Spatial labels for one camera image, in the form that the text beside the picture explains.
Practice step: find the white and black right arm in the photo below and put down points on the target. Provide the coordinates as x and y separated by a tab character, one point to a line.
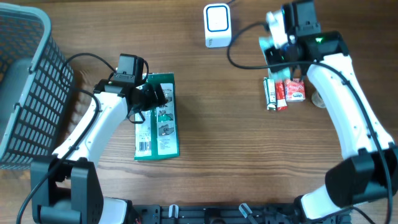
368	171

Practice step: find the white barcode scanner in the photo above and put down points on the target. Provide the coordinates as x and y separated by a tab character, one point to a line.
217	25

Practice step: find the grey plastic mesh basket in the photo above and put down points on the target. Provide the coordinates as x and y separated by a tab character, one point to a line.
34	96

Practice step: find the red stick packet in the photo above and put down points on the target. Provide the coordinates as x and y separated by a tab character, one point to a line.
280	94

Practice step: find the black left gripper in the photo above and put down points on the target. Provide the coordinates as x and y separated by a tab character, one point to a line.
153	101

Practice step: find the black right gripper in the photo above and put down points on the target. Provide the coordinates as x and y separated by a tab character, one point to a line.
272	56

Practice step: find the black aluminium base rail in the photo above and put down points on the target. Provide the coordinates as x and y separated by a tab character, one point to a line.
271	213

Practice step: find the red and white tissue pack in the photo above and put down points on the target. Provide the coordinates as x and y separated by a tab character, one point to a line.
294	90

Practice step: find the teal sponge wrapper pack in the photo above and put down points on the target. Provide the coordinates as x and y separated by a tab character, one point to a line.
276	73

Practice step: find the green lid white jar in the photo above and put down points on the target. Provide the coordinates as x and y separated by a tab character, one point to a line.
317	100

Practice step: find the green 3M sponge package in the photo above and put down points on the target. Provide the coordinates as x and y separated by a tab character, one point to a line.
157	137

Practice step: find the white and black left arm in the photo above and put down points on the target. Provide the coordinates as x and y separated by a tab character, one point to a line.
65	186

